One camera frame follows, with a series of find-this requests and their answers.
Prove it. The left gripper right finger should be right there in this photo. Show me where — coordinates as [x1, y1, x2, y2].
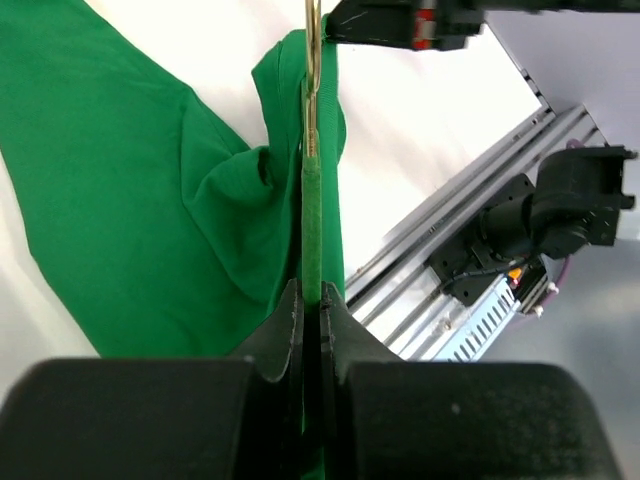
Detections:
[320, 284, 621, 479]

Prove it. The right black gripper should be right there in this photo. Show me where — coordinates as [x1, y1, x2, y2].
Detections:
[325, 0, 639, 51]

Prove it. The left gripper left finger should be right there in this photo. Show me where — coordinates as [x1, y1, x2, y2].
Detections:
[1, 281, 304, 479]

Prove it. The green hanger of green top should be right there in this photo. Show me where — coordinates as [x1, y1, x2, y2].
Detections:
[301, 0, 322, 310]

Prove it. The green tank top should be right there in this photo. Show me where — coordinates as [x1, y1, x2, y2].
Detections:
[0, 0, 348, 480]

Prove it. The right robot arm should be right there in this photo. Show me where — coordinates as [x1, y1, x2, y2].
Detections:
[327, 1, 639, 306]

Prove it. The white slotted cable duct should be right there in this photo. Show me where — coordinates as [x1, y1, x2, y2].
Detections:
[434, 279, 520, 362]

